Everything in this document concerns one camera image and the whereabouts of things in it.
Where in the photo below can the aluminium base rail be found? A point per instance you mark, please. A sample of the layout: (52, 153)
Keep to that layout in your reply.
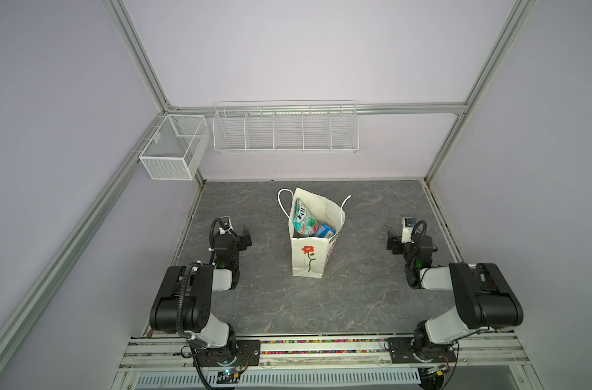
(332, 362)

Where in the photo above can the white mesh box basket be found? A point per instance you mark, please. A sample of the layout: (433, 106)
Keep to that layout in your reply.
(176, 148)

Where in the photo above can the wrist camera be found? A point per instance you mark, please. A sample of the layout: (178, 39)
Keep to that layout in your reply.
(226, 225)
(408, 224)

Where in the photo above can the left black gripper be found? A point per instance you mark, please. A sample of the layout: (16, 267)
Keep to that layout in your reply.
(242, 239)

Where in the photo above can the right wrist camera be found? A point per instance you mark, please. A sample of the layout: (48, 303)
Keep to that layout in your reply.
(408, 224)

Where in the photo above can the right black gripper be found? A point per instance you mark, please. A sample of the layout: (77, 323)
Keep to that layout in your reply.
(395, 243)

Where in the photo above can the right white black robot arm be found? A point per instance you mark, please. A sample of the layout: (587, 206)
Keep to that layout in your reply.
(483, 299)

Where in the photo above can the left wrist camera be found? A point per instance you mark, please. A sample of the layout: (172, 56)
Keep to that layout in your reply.
(226, 225)

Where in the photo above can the blue m&m's candy packet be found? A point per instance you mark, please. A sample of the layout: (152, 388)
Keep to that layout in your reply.
(324, 231)

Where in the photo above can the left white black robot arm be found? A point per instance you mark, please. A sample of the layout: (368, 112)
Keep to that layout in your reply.
(183, 303)

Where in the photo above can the white flower paper bag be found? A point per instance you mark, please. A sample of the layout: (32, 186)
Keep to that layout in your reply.
(309, 256)

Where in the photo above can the white wire shelf basket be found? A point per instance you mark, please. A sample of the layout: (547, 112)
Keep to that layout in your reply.
(286, 127)

